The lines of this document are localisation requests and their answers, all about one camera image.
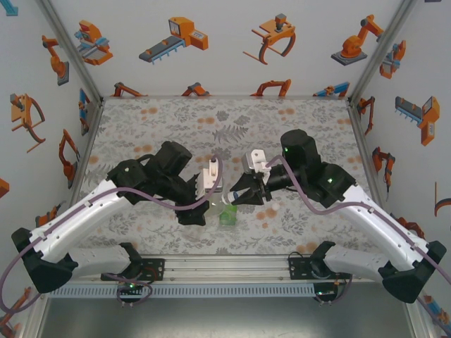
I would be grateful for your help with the clear unlabelled plastic bottle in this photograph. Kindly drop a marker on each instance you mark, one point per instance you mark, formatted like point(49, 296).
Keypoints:
point(215, 207)

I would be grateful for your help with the green label plastic bottle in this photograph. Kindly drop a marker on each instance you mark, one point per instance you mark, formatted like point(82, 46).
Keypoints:
point(228, 216)

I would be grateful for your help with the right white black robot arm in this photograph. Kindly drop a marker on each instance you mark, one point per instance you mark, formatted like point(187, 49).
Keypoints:
point(387, 229)

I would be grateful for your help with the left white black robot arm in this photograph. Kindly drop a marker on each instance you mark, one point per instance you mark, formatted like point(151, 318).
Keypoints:
point(70, 225)

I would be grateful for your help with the floral patterned table cover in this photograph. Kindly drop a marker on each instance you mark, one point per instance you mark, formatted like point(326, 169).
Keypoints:
point(225, 123)

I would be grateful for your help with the small controller circuit board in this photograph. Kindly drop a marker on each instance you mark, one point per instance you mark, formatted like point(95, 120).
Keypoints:
point(130, 287)
point(326, 292)

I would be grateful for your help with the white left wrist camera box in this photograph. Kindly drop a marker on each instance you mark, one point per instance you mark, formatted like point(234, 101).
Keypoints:
point(211, 177)

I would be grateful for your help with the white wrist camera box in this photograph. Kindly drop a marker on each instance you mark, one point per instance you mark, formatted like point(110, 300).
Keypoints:
point(211, 177)
point(255, 160)

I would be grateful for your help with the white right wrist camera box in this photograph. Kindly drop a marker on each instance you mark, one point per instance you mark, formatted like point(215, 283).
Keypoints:
point(255, 160)

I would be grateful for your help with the aluminium side rail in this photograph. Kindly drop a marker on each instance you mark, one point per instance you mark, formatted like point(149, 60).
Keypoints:
point(92, 134)
point(359, 141)

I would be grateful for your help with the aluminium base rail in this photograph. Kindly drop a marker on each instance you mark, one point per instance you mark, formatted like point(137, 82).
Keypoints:
point(225, 269)

